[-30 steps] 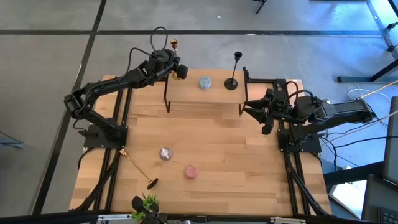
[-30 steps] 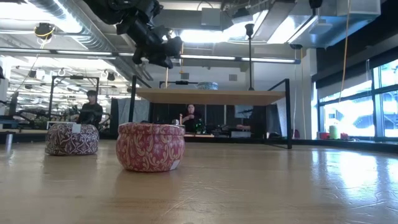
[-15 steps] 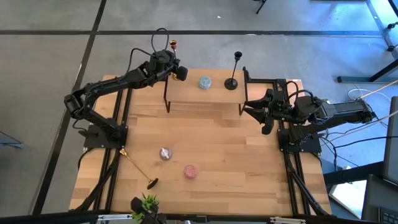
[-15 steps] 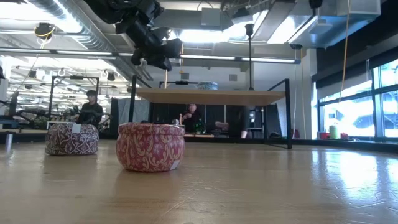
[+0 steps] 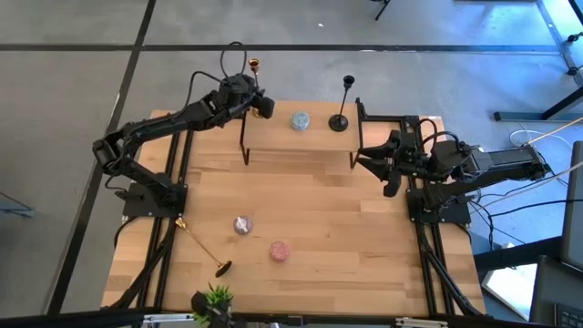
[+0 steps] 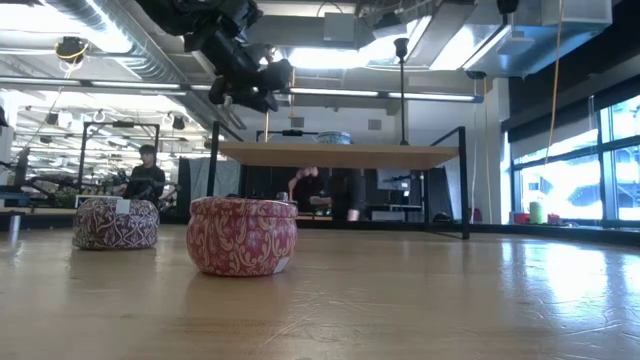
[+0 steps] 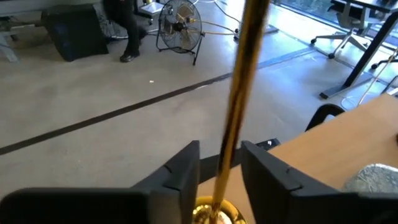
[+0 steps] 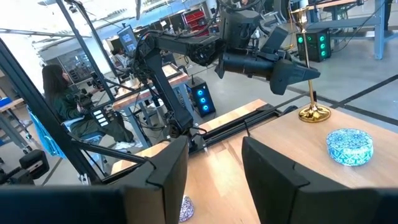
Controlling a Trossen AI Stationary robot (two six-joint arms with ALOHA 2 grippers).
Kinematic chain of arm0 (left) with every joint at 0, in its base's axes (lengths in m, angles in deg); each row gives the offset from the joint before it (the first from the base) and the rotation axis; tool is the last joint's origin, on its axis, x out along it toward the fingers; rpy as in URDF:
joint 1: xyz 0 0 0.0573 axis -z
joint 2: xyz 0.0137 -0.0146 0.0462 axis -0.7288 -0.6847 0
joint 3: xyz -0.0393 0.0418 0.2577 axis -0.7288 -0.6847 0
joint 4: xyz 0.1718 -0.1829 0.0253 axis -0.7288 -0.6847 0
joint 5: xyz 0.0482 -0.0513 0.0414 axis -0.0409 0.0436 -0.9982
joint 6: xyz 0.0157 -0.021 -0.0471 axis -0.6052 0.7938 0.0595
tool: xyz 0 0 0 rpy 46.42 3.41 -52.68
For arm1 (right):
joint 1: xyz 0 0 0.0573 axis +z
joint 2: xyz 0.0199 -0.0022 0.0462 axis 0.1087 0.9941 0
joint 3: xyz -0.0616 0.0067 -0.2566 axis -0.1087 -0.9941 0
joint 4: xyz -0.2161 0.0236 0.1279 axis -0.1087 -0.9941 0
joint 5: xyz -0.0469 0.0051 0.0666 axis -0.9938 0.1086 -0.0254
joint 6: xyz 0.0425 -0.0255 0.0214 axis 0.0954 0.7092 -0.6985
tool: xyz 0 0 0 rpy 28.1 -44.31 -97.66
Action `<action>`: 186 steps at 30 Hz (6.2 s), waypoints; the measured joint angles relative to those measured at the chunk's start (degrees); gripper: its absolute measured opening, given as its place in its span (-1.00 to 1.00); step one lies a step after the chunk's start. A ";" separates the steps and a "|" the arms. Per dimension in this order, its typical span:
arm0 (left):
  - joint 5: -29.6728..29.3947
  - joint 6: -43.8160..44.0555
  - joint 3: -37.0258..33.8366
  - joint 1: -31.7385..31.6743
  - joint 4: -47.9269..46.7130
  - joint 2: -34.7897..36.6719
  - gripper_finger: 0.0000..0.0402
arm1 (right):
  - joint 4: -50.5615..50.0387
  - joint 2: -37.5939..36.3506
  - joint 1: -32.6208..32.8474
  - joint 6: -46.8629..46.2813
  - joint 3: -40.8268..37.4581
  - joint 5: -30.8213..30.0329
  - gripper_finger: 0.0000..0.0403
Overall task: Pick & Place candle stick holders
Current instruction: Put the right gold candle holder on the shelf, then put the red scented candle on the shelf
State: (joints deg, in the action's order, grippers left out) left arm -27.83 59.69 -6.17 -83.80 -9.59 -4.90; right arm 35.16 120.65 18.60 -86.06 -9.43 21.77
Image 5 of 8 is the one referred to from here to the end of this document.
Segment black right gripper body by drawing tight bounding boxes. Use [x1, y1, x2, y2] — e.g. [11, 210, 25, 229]
[386, 128, 434, 177]

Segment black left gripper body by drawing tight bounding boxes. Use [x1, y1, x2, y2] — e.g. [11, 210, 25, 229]
[218, 75, 263, 115]

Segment gold candlestick holder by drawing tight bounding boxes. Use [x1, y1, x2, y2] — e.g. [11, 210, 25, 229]
[248, 57, 265, 120]
[175, 216, 235, 278]

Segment blue patterned candle tin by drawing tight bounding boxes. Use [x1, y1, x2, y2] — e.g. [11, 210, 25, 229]
[290, 110, 312, 132]

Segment purple patterned candle tin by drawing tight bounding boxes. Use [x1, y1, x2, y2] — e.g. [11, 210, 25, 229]
[232, 214, 254, 236]

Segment pink patterned candle tin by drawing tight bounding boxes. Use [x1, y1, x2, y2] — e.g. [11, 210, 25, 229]
[268, 240, 292, 263]

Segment black candlestick holder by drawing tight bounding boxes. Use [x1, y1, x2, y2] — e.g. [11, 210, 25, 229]
[328, 75, 356, 133]

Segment wooden shelf riser black legs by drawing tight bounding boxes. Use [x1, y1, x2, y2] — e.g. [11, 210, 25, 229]
[240, 93, 365, 169]

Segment black-legged desk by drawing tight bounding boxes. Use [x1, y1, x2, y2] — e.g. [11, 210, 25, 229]
[494, 0, 583, 123]

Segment dark grey monitor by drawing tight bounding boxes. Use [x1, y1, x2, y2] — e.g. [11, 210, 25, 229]
[559, 140, 583, 270]

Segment green artificial plant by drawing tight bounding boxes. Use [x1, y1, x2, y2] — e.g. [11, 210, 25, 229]
[189, 282, 236, 327]

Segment black keyboard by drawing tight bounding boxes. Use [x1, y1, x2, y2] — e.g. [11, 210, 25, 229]
[553, 302, 583, 328]

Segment black overhead rig bar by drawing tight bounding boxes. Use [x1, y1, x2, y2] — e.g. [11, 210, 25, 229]
[0, 308, 583, 328]

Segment black aluminium table frame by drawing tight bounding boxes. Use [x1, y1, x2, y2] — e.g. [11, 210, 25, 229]
[108, 100, 486, 318]

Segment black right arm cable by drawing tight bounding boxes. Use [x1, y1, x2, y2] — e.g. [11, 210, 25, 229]
[412, 117, 470, 154]

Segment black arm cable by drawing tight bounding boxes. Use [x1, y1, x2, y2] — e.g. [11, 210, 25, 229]
[184, 40, 250, 108]
[412, 117, 470, 154]

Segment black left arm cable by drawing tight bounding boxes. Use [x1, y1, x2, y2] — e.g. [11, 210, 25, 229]
[184, 40, 250, 108]

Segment yellow hanging cord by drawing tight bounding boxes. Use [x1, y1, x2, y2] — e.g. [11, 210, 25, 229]
[518, 117, 583, 148]

